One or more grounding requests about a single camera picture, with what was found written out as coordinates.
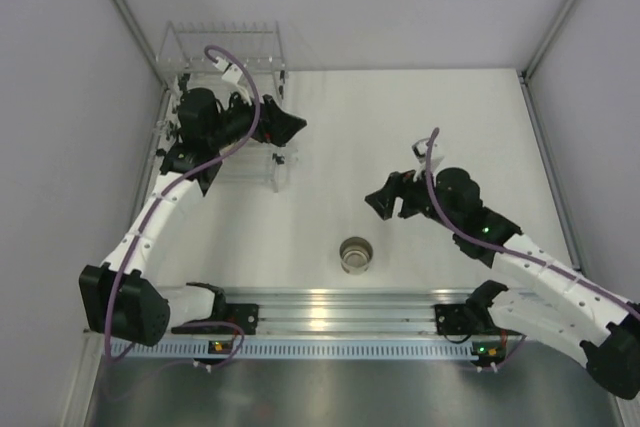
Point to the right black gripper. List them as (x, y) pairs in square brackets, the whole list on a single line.
[(399, 185)]

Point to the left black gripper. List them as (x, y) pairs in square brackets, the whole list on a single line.
[(275, 126)]

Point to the steel cup front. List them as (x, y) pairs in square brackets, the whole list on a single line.
[(356, 255)]

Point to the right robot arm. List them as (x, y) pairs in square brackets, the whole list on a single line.
[(596, 328)]

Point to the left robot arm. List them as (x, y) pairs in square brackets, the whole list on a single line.
[(137, 259)]

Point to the clear acrylic dish rack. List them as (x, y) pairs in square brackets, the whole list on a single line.
[(192, 59)]

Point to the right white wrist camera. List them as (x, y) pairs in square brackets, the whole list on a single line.
[(428, 154)]

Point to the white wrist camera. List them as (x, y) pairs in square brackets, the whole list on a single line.
[(428, 154), (233, 77)]

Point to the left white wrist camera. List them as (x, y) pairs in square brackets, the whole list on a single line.
[(233, 77)]

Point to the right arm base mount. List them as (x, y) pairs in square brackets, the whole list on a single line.
[(455, 320)]

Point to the aluminium mounting rail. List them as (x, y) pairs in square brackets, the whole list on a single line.
[(340, 312)]

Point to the white slotted cable duct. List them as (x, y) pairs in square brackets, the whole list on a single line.
[(283, 349)]

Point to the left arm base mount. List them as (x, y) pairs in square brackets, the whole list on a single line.
[(244, 315)]

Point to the left aluminium frame post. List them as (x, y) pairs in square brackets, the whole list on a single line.
[(141, 41)]

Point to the aluminium frame post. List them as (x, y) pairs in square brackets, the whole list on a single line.
[(551, 34), (141, 41)]

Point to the right aluminium frame post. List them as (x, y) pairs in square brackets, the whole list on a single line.
[(551, 34)]

